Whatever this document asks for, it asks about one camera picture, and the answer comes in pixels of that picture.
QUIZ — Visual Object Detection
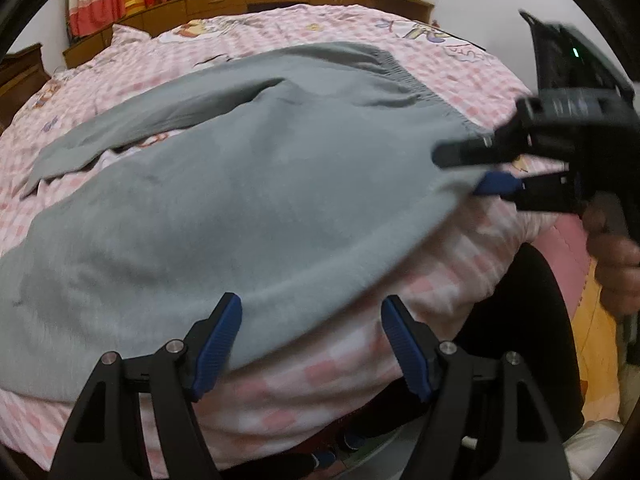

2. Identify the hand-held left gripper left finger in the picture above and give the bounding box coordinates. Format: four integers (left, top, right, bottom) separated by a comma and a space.
50, 292, 243, 480

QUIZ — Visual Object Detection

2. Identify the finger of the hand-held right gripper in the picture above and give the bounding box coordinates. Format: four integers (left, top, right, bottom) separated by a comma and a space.
432, 121, 533, 170
472, 170, 583, 217

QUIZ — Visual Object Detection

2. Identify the pink quilted cloth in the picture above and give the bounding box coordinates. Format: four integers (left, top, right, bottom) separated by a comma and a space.
530, 217, 601, 306

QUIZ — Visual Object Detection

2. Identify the person's right hand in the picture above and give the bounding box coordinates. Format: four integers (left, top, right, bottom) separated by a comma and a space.
582, 195, 640, 317

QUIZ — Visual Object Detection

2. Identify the yellow cloth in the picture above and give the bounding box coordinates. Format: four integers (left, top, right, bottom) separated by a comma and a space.
570, 260, 623, 423

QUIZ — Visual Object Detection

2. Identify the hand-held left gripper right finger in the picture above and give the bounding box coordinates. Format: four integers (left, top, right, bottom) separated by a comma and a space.
381, 295, 573, 480

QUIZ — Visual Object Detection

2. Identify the pink checked printed bedsheet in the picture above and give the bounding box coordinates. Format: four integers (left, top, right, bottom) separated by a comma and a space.
0, 4, 571, 456

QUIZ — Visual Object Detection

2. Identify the white cloth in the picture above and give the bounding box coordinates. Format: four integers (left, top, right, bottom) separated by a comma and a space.
562, 420, 626, 480

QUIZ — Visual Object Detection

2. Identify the dark wooden headboard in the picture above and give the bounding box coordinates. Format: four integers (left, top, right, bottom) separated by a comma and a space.
0, 42, 51, 131

